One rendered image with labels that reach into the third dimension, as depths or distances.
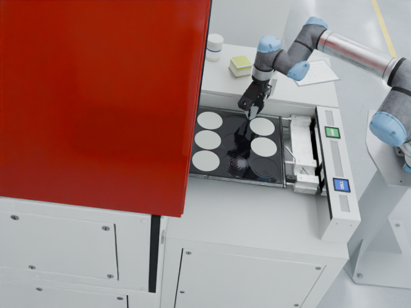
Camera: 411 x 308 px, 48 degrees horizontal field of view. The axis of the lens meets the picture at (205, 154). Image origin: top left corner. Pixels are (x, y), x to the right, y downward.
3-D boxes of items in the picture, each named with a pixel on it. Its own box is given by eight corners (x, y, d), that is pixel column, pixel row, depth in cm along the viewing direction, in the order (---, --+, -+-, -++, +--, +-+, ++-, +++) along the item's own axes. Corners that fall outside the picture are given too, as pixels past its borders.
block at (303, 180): (295, 185, 166) (297, 180, 164) (294, 178, 168) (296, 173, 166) (317, 187, 166) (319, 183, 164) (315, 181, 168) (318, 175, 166)
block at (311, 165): (293, 168, 171) (295, 163, 169) (293, 162, 174) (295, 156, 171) (314, 171, 172) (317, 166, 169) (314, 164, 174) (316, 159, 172)
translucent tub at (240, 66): (235, 80, 190) (237, 67, 185) (227, 69, 194) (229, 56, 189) (251, 77, 192) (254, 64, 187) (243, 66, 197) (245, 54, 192)
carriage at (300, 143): (293, 192, 168) (295, 187, 165) (288, 123, 192) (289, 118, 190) (314, 194, 168) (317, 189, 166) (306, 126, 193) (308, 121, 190)
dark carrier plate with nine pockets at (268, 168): (186, 172, 163) (186, 171, 162) (194, 108, 186) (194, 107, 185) (282, 184, 164) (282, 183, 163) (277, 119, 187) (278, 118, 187)
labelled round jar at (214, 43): (203, 60, 197) (206, 41, 190) (205, 51, 202) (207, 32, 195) (220, 62, 197) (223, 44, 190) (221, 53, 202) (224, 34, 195)
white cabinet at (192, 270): (157, 332, 212) (165, 238, 153) (179, 174, 278) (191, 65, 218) (293, 348, 215) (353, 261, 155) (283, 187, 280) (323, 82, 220)
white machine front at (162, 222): (148, 292, 139) (151, 217, 109) (178, 112, 194) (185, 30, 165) (158, 293, 139) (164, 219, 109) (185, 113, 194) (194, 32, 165)
